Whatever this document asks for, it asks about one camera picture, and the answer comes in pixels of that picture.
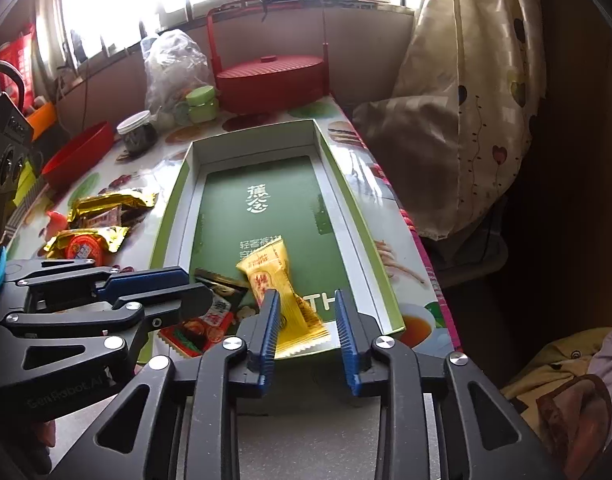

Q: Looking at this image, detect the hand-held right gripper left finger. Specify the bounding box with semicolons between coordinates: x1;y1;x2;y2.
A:
51;289;281;480

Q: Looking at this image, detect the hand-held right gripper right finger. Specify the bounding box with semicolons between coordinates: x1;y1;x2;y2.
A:
335;289;561;480

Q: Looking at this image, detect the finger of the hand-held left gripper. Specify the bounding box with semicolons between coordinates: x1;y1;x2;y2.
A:
0;259;191;311
0;282;214;393

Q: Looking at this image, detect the red picture snack packet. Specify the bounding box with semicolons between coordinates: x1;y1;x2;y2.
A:
158;307;237;358

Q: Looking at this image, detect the dark brown snack packet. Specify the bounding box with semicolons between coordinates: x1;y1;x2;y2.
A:
193;269;249;293

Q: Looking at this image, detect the yellow snack packet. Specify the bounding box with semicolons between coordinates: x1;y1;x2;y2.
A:
236;236;331;359

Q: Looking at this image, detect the long gold snack packet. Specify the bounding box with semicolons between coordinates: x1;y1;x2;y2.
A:
68;187;159;228

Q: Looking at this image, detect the shallow green cardboard box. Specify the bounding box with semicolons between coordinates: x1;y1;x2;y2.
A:
148;119;407;361

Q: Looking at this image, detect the yellow green cardboard box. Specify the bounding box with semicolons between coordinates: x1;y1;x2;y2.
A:
13;162;39;206

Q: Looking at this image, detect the orange box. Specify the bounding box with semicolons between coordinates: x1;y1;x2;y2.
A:
26;101;56;133

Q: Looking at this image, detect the gold packet with orange label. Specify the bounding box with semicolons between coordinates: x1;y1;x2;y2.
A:
45;226;131;267

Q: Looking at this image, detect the red oval bowl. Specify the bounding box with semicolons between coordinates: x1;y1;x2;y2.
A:
41;121;116;192

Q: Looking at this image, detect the red and white bag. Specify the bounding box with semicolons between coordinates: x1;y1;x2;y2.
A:
0;25;37;111

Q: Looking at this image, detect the clear jar with white lid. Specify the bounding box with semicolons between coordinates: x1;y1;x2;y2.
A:
117;111;158;155

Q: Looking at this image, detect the food print tablecloth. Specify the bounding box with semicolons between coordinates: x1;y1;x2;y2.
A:
1;95;459;361

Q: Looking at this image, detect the green cream jar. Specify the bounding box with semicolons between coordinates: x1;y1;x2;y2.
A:
186;86;221;123

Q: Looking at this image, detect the clear plastic bag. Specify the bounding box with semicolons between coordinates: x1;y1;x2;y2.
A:
141;29;217;116

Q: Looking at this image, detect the patterned bedding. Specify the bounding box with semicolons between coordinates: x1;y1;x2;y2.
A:
500;325;612;480

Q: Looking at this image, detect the cream patterned curtain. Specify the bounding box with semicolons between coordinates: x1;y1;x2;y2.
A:
353;0;546;241

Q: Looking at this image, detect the grey braided cable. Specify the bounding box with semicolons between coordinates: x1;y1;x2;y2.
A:
0;60;27;111

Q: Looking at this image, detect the red lidded basket with handle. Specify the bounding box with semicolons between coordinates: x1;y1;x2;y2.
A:
206;0;331;116

